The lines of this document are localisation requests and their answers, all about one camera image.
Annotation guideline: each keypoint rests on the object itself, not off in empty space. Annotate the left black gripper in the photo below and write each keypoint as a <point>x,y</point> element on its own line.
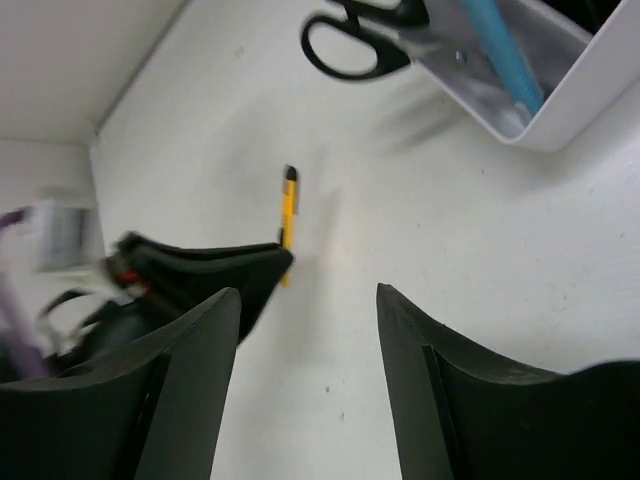
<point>145,273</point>

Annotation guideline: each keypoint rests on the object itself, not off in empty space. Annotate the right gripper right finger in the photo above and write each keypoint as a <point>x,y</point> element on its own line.
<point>463,411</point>

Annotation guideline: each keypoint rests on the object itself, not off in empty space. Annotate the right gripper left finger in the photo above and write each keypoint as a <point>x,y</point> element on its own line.
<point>151,409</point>

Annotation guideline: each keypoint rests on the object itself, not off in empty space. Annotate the yellow utility knife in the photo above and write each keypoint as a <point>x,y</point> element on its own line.
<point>289,207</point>

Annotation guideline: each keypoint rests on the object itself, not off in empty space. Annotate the black handled scissors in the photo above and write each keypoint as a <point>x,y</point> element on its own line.
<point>399,36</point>

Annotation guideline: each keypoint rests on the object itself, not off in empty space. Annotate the white three-compartment container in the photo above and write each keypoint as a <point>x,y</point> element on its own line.
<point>580,73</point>

